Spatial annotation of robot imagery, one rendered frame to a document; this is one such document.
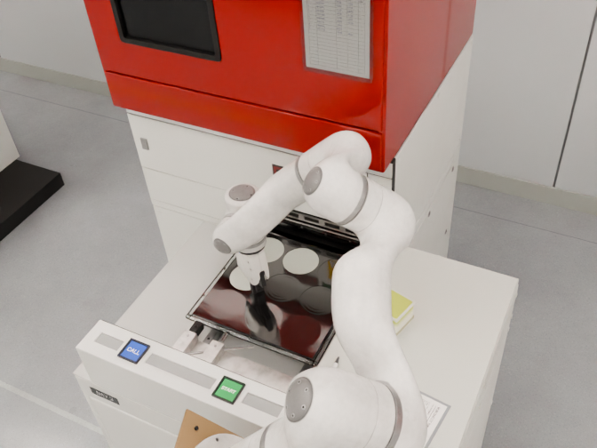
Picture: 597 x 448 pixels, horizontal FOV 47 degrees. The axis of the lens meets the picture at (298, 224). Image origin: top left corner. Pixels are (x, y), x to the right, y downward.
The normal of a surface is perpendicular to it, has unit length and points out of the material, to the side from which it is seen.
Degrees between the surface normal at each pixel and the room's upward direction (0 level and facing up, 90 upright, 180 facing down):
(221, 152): 90
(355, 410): 47
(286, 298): 0
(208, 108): 90
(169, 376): 0
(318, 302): 0
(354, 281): 21
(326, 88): 90
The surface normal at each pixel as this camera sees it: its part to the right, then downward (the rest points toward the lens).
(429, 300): -0.07, -0.73
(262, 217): 0.18, 0.22
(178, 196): -0.44, 0.63
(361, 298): -0.11, -0.49
